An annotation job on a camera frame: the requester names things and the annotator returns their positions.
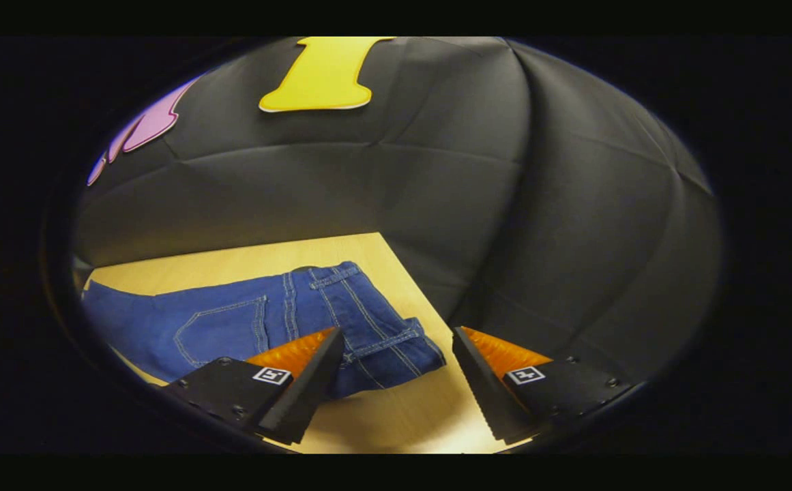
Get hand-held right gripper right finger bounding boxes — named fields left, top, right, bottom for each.
left=451, top=325, right=643, bottom=445

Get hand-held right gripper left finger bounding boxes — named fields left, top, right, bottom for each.
left=164, top=327, right=346, bottom=445

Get blue denim jeans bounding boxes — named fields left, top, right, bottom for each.
left=80, top=261, right=448, bottom=400

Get black backdrop cloth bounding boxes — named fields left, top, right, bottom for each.
left=72, top=36, right=722, bottom=393

